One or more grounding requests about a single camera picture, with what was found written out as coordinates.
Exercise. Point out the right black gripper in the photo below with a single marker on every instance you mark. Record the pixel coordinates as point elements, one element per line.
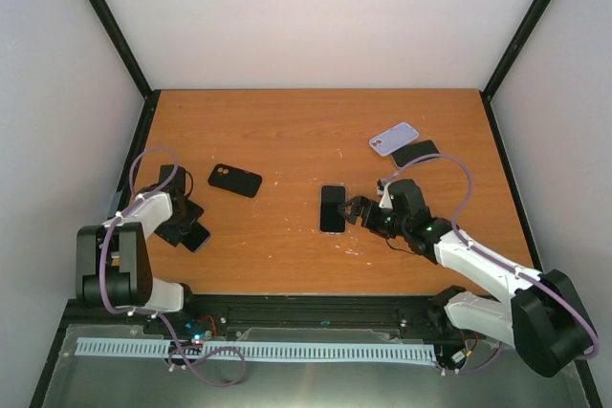
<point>367,221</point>

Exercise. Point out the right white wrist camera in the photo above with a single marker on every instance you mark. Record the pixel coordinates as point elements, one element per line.
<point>385,201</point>

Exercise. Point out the clear magsafe phone case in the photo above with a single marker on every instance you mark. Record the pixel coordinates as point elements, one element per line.
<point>333,233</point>

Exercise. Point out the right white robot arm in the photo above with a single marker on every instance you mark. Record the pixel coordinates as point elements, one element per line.
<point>444,244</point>

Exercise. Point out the dark blue phone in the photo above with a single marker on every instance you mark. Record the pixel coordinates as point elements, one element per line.
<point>196,238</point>

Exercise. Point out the black phone case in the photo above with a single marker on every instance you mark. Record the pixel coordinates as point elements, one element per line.
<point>235,180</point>

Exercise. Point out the left black frame post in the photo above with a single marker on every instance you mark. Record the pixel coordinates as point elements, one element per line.
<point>112,28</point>

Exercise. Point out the blue smartphone black screen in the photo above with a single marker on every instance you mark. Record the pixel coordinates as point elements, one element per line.
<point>332,209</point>

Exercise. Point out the black frame post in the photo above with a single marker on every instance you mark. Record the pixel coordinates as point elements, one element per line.
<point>112,28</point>
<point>519,39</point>

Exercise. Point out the lavender phone case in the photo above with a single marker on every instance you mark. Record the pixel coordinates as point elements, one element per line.
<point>392,139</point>

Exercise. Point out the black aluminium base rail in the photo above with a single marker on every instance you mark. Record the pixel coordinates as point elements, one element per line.
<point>413,316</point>

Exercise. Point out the white phone black screen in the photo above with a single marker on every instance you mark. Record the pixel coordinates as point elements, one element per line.
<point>413,151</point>

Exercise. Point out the left black table rail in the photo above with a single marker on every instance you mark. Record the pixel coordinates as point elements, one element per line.
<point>134,140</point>

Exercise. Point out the right controller wiring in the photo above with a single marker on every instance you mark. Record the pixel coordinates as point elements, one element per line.
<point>466,348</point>

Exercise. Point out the light blue cable duct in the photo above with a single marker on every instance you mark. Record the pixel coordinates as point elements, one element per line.
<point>420,354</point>

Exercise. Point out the right black frame post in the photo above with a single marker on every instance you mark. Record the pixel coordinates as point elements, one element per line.
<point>519,39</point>

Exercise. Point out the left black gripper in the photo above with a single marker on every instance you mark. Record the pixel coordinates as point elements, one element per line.
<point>173,235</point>

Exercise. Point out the left controller board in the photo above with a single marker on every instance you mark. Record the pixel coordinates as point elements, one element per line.
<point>201,329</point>

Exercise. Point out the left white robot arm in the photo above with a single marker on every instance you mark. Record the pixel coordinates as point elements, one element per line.
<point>112,262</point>

